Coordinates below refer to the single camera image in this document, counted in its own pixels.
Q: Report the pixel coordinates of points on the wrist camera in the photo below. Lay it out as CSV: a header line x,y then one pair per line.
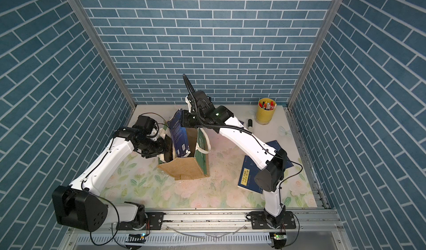
x,y
147,125
200,101

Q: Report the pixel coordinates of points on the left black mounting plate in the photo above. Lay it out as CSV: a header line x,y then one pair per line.
x,y
151,221

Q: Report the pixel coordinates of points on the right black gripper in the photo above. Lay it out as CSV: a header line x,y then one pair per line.
x,y
185,120

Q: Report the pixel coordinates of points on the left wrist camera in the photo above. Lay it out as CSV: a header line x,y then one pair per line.
x,y
147,125

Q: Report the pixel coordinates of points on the black mounting plate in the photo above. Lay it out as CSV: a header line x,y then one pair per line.
x,y
151,221
261,220

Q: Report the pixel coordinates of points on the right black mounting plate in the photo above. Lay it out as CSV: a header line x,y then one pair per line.
x,y
261,220

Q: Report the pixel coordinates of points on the dark blue starry book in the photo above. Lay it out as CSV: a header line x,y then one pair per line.
x,y
179,135

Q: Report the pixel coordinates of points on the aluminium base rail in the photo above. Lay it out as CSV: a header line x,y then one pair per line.
x,y
231,229

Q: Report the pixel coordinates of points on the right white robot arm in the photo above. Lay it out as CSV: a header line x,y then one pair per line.
x,y
271,162

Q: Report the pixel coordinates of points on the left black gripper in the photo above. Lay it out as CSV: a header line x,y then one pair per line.
x,y
162,147

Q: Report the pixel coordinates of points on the yellow pen holder cup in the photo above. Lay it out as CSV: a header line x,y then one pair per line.
x,y
263,114

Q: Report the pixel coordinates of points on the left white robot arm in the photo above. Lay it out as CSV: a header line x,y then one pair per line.
x,y
79,205

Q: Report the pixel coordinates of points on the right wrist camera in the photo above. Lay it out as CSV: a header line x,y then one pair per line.
x,y
200,101

